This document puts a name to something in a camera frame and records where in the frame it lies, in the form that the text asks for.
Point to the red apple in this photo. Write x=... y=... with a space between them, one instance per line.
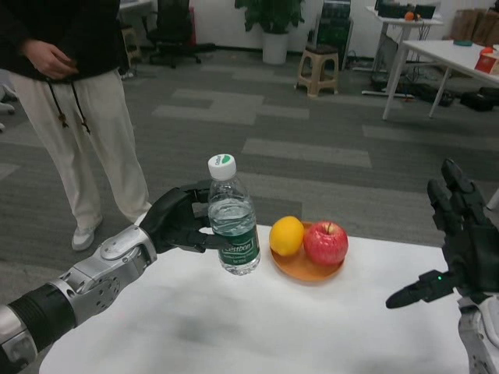
x=325 y=243

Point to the large leafy green plant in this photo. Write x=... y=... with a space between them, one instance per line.
x=269 y=15

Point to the white standing desk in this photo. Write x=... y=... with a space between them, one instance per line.
x=409 y=21

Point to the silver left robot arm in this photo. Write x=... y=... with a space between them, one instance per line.
x=97 y=272

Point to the orange round plate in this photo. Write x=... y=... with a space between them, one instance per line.
x=304 y=272

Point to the brown paper bags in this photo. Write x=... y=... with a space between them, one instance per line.
x=468 y=25

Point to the person in cream trousers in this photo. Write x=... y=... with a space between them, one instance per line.
x=58 y=23

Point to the red tissue box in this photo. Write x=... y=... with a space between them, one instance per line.
x=487 y=64

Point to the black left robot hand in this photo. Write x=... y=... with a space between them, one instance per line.
x=171 y=222

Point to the white long table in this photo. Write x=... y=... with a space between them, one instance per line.
x=436 y=48

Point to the white plant pot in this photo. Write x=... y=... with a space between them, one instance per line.
x=275 y=48

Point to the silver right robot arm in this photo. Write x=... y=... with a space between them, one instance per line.
x=479 y=331

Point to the beige plastic stool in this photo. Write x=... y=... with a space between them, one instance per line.
x=317 y=70
x=130 y=43

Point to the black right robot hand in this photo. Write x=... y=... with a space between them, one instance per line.
x=471 y=253

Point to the black boxes on desk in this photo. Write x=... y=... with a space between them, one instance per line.
x=390 y=9

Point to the yellow lemon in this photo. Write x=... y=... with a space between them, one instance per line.
x=286 y=235

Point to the black case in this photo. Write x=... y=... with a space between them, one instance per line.
x=481 y=99

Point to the clear water bottle green label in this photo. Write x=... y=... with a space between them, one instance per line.
x=234 y=218

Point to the black equipment rack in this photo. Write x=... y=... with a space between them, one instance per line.
x=331 y=31

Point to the orange tangerine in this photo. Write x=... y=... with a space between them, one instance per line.
x=487 y=50
x=409 y=16

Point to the black office chair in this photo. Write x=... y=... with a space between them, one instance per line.
x=171 y=23

